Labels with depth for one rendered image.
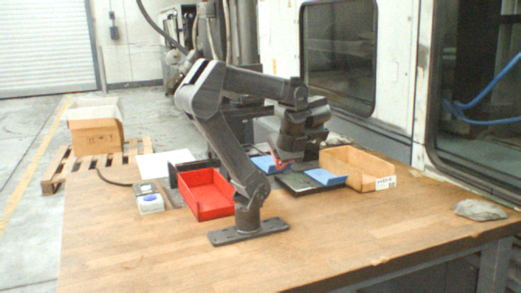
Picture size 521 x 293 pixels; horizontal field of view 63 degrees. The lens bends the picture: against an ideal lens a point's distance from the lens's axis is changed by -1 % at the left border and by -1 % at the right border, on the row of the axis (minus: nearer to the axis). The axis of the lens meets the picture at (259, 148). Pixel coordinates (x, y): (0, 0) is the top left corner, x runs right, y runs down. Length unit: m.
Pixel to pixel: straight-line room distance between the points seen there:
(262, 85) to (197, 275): 0.44
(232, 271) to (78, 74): 9.76
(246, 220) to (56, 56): 9.68
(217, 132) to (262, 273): 0.31
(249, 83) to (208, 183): 0.53
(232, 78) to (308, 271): 0.44
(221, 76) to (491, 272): 0.89
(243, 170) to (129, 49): 9.63
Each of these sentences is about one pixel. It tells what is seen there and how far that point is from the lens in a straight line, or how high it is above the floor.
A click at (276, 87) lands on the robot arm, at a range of 1.00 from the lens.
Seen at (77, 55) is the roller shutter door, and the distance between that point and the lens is 10.52.
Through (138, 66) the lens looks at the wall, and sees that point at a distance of 10.58.
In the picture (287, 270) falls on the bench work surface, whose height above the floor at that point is 0.90.
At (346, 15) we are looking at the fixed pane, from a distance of 2.08.
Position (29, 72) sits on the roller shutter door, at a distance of 10.66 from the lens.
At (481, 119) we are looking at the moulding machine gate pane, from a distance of 1.40.
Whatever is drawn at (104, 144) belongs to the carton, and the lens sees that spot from 4.70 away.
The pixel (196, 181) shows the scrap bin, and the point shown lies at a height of 0.92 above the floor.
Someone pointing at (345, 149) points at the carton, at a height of 0.96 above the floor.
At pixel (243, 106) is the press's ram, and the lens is 1.39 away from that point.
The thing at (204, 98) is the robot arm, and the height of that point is 1.26.
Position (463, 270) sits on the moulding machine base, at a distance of 1.61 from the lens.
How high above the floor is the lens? 1.41
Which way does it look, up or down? 17 degrees down
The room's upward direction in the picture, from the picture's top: 3 degrees counter-clockwise
